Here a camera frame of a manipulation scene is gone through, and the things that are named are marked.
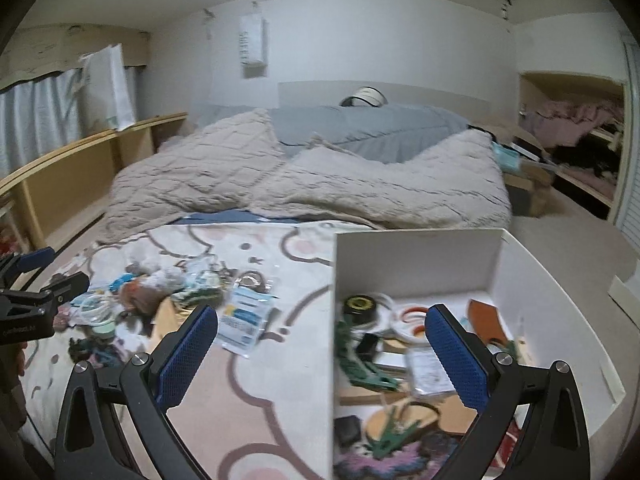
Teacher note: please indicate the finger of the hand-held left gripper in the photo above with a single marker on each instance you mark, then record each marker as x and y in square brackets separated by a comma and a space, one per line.
[37, 259]
[65, 287]

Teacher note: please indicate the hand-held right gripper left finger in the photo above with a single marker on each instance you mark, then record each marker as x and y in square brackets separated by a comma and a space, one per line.
[187, 357]

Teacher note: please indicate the black tape roll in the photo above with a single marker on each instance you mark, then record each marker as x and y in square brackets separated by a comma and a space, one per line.
[360, 310]

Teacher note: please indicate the grey pillow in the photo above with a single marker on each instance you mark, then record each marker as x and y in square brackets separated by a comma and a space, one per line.
[360, 130]

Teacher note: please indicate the wooden bedside shelf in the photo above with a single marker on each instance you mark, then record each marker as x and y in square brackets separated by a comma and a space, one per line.
[75, 175]

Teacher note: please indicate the boat-shaped wooden tray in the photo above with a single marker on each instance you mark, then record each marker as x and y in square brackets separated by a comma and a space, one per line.
[375, 422]

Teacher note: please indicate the white headboard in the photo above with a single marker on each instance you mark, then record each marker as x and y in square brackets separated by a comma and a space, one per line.
[310, 92]

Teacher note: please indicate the open closet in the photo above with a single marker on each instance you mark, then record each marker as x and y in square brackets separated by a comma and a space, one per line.
[570, 160]

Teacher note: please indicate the bag of pink beads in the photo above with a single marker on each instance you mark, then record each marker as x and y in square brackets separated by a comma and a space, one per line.
[62, 320]

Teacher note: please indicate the teal packet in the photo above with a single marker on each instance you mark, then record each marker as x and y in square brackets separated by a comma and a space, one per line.
[507, 157]

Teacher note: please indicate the beige textured blanket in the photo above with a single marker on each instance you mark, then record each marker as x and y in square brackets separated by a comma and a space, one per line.
[300, 185]

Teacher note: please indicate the white shoe box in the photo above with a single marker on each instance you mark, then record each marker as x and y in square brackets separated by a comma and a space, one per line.
[415, 260]

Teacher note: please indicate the white knitted fluffy item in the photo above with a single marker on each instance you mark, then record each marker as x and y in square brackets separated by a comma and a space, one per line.
[167, 277]

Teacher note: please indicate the green spiky clip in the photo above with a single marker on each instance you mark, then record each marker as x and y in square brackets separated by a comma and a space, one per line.
[360, 365]
[395, 435]

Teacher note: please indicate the dark knitted item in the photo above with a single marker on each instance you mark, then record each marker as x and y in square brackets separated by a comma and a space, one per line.
[100, 355]

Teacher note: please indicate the small black box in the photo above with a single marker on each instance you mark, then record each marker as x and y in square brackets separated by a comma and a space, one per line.
[371, 346]
[347, 431]

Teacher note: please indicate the black and white round item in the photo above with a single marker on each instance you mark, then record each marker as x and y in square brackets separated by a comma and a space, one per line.
[364, 97]

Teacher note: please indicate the white blue medicine packet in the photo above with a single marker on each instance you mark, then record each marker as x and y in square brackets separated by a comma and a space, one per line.
[245, 320]

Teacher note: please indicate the white louvre door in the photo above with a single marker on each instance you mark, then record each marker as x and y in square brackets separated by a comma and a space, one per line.
[631, 160]

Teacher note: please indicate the rounded wooden board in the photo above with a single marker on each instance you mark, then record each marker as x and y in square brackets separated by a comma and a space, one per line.
[492, 322]

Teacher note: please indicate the white flat item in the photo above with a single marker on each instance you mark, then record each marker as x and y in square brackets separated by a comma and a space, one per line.
[625, 292]

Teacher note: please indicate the cardboard box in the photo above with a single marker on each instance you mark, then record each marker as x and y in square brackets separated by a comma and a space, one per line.
[525, 180]

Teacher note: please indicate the brown blue pink crochet piece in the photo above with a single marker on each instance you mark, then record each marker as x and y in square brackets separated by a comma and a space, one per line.
[430, 460]

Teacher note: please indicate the cardboard sheet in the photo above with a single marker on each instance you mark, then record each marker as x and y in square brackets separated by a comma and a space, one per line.
[60, 45]

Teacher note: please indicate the clear plastic packet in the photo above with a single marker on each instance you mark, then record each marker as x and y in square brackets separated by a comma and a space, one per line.
[427, 370]

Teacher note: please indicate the pile of pink clothes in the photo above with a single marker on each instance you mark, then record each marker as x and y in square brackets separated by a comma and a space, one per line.
[575, 115]

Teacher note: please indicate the long wooden block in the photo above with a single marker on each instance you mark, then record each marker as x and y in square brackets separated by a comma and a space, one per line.
[167, 320]

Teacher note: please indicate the blue sheet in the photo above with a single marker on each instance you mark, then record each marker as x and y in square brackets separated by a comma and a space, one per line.
[225, 217]

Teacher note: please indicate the white curtain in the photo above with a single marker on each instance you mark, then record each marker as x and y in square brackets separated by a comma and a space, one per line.
[30, 120]

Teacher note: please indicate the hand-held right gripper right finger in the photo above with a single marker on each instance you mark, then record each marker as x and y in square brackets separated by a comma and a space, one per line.
[457, 360]

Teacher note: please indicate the white hanging wall pouch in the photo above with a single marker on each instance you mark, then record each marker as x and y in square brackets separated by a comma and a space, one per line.
[254, 40]

